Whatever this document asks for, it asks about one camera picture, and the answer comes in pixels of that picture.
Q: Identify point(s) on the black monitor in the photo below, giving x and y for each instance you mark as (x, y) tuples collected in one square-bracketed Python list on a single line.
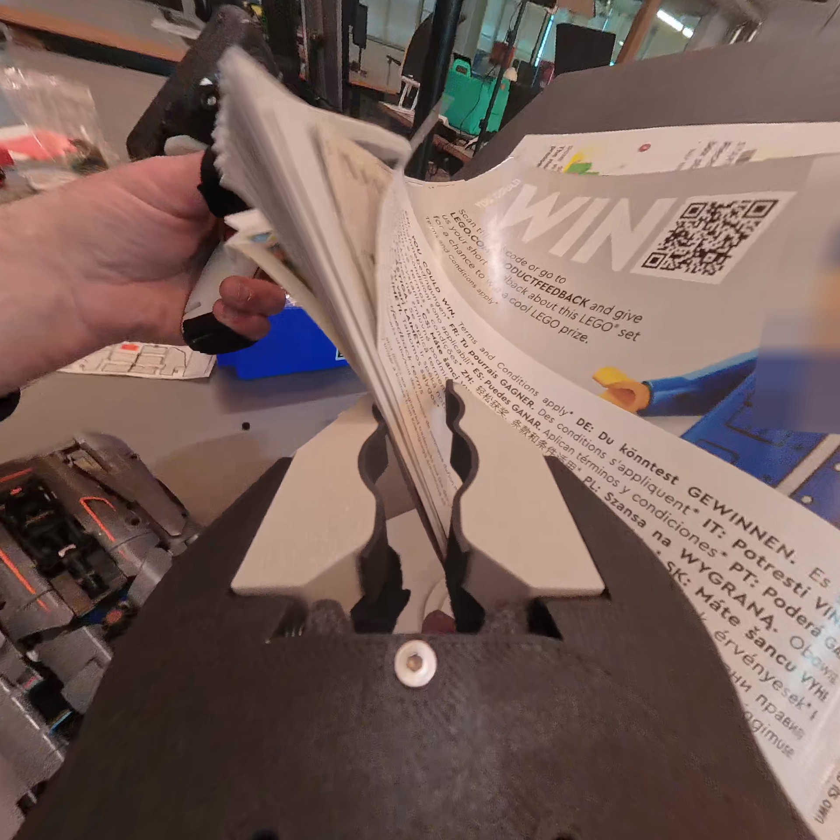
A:
[(584, 52)]

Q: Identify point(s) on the person's left forearm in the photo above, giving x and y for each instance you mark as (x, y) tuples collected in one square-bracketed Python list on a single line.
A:
[(6, 407)]

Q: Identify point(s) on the white sticker sheet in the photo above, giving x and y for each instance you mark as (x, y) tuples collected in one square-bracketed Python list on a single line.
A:
[(151, 361)]

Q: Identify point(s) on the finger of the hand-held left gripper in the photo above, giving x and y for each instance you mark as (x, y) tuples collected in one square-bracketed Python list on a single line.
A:
[(367, 141)]

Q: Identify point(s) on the blue plastic bin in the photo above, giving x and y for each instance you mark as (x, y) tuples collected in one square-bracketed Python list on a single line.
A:
[(289, 354)]

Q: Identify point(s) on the green plastic container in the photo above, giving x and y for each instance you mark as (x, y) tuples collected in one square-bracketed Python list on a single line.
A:
[(472, 98)]

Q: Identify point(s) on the clear plastic bag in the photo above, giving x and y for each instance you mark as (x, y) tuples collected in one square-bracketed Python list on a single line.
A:
[(46, 111)]

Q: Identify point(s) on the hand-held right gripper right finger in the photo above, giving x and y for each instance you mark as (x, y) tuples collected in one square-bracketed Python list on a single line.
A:
[(525, 525)]

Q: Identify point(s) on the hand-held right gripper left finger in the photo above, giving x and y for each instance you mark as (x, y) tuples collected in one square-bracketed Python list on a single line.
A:
[(308, 525)]

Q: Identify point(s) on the lego instruction booklet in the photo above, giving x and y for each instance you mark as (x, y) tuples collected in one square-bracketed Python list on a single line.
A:
[(590, 295)]

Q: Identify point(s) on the lego car model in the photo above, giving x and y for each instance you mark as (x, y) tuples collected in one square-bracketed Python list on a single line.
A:
[(79, 525)]

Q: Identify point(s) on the person's left hand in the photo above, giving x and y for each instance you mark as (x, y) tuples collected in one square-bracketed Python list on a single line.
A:
[(98, 262)]

